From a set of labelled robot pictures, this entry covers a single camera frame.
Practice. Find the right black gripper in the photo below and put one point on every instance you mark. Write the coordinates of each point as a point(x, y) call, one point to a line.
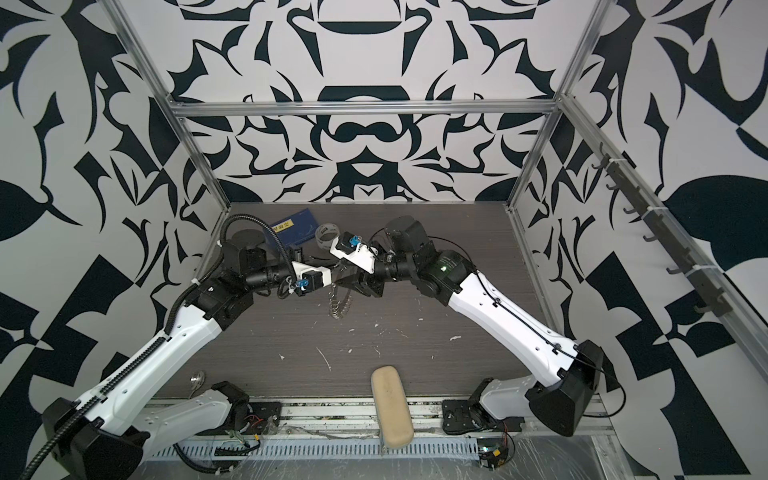
point(364, 282)

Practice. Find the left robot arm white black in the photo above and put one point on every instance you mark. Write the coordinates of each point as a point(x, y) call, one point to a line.
point(106, 433)

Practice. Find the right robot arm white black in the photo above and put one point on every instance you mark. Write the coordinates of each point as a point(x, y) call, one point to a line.
point(564, 375)

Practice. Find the patterned tape roll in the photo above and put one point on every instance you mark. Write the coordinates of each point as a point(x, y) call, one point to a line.
point(325, 234)

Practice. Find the blue booklet yellow label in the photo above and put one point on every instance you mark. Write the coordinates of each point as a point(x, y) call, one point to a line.
point(297, 228)

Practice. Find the beige glasses case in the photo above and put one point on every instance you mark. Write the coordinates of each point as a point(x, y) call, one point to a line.
point(392, 410)

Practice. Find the small round metal disc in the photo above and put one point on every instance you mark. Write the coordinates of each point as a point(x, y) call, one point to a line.
point(197, 380)

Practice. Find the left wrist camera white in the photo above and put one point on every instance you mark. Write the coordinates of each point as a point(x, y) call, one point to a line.
point(311, 279)

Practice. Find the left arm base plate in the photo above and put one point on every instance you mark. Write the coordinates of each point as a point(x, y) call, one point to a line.
point(262, 418)

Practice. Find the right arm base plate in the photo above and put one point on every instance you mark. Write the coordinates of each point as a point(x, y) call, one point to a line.
point(464, 416)

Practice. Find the white slotted cable duct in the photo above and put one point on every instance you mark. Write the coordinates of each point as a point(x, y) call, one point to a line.
point(273, 449)

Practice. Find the small circuit board with wires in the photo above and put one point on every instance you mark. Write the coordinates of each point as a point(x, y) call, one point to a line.
point(493, 453)

